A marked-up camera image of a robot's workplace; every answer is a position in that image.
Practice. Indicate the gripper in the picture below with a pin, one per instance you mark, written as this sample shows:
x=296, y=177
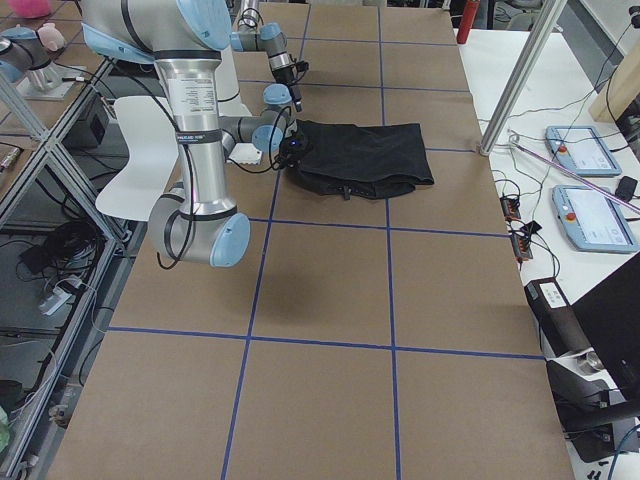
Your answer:
x=288, y=79

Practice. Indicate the black graphic t-shirt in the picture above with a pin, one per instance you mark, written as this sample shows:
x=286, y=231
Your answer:
x=372, y=162

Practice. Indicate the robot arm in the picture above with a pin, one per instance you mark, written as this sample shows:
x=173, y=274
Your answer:
x=197, y=220
x=253, y=34

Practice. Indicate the white chair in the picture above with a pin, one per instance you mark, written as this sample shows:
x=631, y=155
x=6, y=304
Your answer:
x=152, y=153

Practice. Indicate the red fire extinguisher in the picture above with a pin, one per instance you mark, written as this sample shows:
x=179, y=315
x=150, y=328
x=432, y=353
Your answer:
x=467, y=20

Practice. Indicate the far orange terminal block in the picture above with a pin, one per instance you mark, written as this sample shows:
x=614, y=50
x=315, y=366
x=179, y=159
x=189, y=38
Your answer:
x=511, y=207

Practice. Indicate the orange terminal block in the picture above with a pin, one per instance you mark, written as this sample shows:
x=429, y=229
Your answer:
x=511, y=207
x=521, y=247

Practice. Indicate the pink plush toy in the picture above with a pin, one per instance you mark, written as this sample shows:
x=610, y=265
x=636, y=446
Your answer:
x=30, y=9

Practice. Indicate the near orange terminal block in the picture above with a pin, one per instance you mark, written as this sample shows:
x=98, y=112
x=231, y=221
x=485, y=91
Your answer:
x=521, y=247

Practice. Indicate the far teach pendant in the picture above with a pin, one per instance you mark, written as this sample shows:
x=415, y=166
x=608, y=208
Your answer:
x=581, y=150

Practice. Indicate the teach pendant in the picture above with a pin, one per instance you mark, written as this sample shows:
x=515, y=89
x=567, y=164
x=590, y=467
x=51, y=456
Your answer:
x=591, y=221
x=581, y=150

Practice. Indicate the wooden board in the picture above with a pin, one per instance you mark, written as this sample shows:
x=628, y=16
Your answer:
x=620, y=91

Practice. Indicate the near teach pendant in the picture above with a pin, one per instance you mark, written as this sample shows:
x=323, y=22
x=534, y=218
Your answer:
x=591, y=221

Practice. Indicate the black box device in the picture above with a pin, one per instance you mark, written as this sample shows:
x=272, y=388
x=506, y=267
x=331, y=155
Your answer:
x=558, y=328

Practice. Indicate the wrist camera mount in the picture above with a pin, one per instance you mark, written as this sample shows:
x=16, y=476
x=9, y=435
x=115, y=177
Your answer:
x=301, y=66
x=292, y=150

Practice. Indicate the aluminium table frame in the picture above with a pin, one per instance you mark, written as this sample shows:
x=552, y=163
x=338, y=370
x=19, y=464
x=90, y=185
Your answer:
x=56, y=248

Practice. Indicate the aluminium frame post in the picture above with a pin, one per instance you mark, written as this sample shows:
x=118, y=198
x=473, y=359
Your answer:
x=533, y=47

